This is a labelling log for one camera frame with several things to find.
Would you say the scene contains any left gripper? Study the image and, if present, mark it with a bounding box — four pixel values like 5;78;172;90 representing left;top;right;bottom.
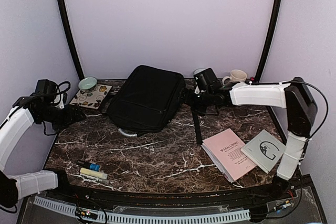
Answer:
38;103;86;132

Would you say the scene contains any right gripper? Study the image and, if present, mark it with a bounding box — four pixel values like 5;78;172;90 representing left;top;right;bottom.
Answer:
175;87;214;116

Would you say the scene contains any black student bag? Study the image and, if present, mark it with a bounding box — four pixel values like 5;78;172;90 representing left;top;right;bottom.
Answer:
104;65;197;137

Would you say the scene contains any pink Warm Chord book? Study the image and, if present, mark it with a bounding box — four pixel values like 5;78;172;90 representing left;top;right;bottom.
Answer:
202;129;256;183

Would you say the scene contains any grey book with G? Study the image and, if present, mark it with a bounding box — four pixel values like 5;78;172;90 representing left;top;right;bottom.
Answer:
240;130;286;174

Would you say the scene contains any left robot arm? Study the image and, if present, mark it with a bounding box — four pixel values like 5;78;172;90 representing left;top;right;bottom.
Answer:
1;96;86;213

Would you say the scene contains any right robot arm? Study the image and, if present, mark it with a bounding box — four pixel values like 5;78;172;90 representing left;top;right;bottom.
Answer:
185;72;318;200

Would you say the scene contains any celadon bowl at back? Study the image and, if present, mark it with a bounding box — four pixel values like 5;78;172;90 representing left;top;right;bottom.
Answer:
193;68;205;75

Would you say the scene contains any celadon bowl on tile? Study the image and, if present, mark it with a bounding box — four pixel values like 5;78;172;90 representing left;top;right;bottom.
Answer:
78;77;98;93

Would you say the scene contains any white mug with print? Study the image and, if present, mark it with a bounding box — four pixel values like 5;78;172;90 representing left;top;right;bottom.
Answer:
222;69;247;86

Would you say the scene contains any black and blue marker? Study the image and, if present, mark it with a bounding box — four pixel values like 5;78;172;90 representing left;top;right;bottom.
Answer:
76;160;100;172

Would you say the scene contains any yellow highlighter pen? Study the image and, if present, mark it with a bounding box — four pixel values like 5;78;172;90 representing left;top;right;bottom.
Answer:
80;168;108;179

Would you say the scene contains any clear pen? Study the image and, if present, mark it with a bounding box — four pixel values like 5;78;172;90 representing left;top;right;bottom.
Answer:
84;176;109;185

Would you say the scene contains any small circuit board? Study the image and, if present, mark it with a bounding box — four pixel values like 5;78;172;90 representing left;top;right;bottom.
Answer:
75;208;98;220

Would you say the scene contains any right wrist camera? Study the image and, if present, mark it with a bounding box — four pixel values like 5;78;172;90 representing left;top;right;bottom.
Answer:
193;68;221;93

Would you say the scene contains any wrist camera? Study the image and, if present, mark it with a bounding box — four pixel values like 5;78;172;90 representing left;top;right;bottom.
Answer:
34;79;57;103
193;68;221;93

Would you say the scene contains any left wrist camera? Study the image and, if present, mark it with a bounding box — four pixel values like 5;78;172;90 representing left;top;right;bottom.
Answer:
34;79;57;103

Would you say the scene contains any black front table rail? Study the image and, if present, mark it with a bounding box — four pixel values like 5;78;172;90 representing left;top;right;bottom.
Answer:
46;182;299;210

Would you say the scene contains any white cable duct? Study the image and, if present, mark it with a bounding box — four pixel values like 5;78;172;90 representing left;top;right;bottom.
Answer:
33;196;250;223

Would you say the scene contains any left black frame post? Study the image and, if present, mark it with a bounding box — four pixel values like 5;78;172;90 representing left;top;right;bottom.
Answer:
57;0;85;80

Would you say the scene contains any black frame post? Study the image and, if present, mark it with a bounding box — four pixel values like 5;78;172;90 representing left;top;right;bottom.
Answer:
255;0;281;82
57;0;85;80

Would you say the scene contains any right black frame post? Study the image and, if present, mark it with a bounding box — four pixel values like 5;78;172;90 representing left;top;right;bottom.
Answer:
255;0;281;82

